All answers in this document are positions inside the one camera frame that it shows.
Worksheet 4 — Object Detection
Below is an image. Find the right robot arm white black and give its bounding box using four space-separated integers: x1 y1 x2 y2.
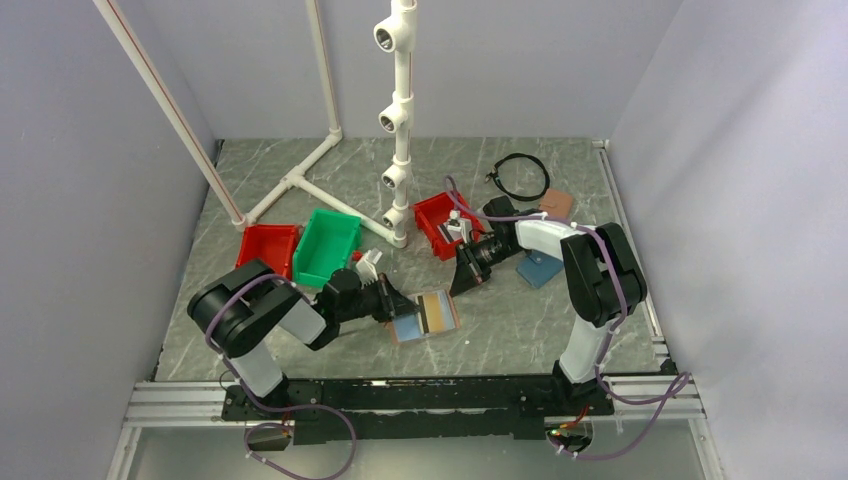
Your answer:
449 196 647 415

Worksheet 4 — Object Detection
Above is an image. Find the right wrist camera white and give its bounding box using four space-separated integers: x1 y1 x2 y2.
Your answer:
444 210 473 242

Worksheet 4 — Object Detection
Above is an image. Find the aluminium frame rail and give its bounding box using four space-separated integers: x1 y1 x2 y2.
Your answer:
107 373 725 479

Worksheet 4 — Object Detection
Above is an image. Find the red bin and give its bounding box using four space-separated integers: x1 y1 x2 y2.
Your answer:
235 224 303 280
412 193 478 261

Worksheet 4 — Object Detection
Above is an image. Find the white pvc pipe frame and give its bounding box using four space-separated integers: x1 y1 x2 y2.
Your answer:
94 0 408 248

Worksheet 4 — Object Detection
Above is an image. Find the white pvc fitting post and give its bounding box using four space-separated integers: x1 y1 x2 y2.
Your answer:
373 1 418 248

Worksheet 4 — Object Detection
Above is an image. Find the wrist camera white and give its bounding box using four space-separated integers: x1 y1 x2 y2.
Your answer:
444 210 473 242
352 248 385 283

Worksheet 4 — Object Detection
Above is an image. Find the green bin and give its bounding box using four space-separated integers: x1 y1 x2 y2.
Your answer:
293 209 361 288

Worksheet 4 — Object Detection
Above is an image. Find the black cable loop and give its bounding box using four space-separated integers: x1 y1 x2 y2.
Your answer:
484 152 552 203

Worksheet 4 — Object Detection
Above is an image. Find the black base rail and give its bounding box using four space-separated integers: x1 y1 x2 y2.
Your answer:
220 374 617 446

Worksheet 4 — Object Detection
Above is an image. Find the brown card holder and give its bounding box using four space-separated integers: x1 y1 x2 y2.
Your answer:
388 290 461 344

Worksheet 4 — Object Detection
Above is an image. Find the red bin right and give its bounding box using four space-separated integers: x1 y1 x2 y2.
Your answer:
412 193 478 261

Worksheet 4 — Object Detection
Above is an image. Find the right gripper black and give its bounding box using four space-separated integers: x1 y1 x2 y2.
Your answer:
449 237 519 298

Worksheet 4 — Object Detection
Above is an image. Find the red bin left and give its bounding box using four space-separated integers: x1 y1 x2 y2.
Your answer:
235 224 303 280

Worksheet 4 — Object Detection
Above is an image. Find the orange credit card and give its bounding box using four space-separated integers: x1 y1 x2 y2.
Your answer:
414 290 460 336

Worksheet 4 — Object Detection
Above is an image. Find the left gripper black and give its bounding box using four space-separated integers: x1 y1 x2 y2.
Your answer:
337 273 421 324

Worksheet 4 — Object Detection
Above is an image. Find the blue card holder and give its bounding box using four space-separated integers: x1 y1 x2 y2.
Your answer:
516 252 564 289

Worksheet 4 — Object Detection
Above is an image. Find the pink card holder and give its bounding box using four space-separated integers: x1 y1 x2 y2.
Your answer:
539 188 575 221

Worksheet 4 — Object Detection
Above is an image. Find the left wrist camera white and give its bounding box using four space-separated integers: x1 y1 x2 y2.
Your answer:
352 248 385 283

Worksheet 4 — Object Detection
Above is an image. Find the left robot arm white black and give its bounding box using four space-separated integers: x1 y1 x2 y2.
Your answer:
187 259 420 420

